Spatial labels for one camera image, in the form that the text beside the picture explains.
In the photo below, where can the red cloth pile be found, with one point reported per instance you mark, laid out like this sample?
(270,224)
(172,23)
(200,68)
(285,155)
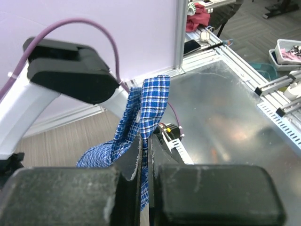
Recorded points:
(200,17)

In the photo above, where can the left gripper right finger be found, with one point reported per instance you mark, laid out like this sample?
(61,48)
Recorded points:
(209,195)

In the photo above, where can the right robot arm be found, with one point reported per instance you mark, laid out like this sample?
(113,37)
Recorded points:
(52,69)

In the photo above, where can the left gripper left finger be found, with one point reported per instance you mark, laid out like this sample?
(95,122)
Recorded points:
(75,196)

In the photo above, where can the aluminium frame rail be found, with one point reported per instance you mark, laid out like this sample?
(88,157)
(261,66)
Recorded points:
(277,101)

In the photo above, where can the white slotted cable duct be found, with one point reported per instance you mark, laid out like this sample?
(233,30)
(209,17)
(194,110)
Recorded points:
(173,142)

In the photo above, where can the white storage bin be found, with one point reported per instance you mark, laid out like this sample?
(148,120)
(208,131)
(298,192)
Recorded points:
(286,56)

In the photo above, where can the black smartphone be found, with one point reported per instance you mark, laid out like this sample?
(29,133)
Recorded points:
(191,46)

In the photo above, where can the blue checked long sleeve shirt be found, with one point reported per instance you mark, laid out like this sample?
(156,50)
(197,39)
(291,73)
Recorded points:
(144,110)

